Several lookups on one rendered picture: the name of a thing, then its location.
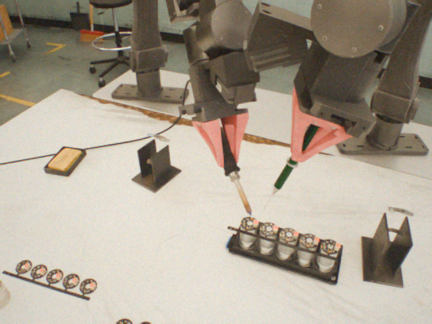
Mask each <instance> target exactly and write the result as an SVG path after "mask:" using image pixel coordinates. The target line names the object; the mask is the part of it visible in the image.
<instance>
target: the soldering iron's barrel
mask: <svg viewBox="0 0 432 324"><path fill-rule="evenodd" d="M229 178H230V182H233V183H235V185H236V188H237V190H238V194H239V195H240V198H241V200H242V203H243V205H244V208H245V210H246V213H249V212H252V209H251V207H250V204H249V202H248V200H247V199H246V196H245V194H244V191H243V189H242V186H241V184H240V181H239V179H240V175H239V173H238V171H233V172H231V173H229Z"/></svg>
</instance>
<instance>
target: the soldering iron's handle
mask: <svg viewBox="0 0 432 324"><path fill-rule="evenodd" d="M220 131H221V145H223V160H224V167H223V168H224V171H225V176H229V173H231V172H233V171H238V172H239V171H240V167H239V166H238V165H237V163H236V160H235V159H234V157H233V155H232V152H231V150H230V148H229V144H228V142H227V139H226V137H225V135H224V133H223V130H222V129H221V127H220Z"/></svg>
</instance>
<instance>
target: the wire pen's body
mask: <svg viewBox="0 0 432 324"><path fill-rule="evenodd" d="M318 129H319V126H316V125H312V124H310V125H309V126H308V127H306V129H305V133H304V138H303V143H302V151H305V150H306V148H307V147H308V145H309V144H310V142H311V140H312V139H313V137H314V135H315V134H316V132H317V130H318ZM298 165H299V162H297V161H293V160H292V157H288V158H287V159H286V165H285V166H284V168H283V170H282V172H281V173H280V175H279V177H278V178H277V180H276V181H275V183H274V185H273V186H274V187H276V188H277V189H279V190H280V189H281V188H282V187H283V185H284V184H285V181H286V180H287V178H288V177H289V175H290V174H291V172H293V170H294V168H295V167H298Z"/></svg>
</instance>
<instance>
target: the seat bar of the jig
mask: <svg viewBox="0 0 432 324"><path fill-rule="evenodd" d="M258 244H259V238H257V239H256V246H255V247H254V248H251V249H245V248H242V247H241V245H240V232H239V233H238V236H236V239H235V241H234V244H233V246H232V250H234V251H236V252H241V253H243V254H247V255H249V256H252V257H256V258H258V259H263V260H265V261H269V262H271V263H275V264H277V265H281V266H284V267H287V268H292V269H295V270H298V271H301V272H304V273H307V274H310V275H314V276H319V277H322V278H325V279H328V280H332V276H334V277H335V275H336V273H337V267H338V261H334V264H333V267H332V269H331V271H330V272H327V273H324V272H321V271H319V270H318V269H316V267H315V262H316V259H317V255H315V257H314V260H313V262H312V264H311V265H310V266H308V267H303V266H301V265H299V264H298V263H297V262H296V260H295V257H296V252H298V250H296V249H295V250H294V255H293V258H292V259H290V260H288V261H283V260H281V259H279V258H278V257H277V246H278V244H275V252H274V253H272V254H270V255H264V254H261V253H260V252H259V250H258Z"/></svg>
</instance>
